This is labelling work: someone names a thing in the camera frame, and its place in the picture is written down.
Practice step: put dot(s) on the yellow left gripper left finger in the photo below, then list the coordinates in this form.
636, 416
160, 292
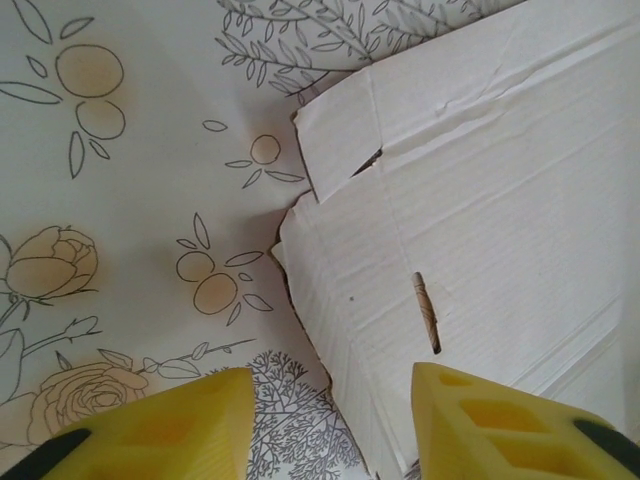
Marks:
150, 435

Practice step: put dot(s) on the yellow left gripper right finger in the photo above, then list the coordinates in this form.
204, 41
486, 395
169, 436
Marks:
500, 435

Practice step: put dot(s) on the pink and white paper box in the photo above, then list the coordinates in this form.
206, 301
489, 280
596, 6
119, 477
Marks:
500, 210

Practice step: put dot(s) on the floral printed table cover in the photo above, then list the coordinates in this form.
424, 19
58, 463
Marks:
150, 200

